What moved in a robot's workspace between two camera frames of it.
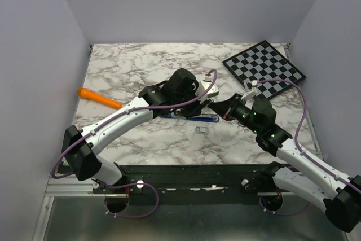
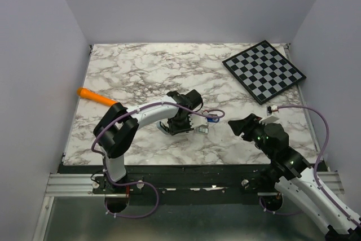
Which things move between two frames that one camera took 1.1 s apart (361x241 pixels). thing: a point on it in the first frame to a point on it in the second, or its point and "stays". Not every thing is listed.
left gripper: [194, 110] to [174, 130]
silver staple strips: [202, 130] stays
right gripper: [225, 109] to [246, 125]
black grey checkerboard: [262, 61] stays
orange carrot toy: [98, 98] stays
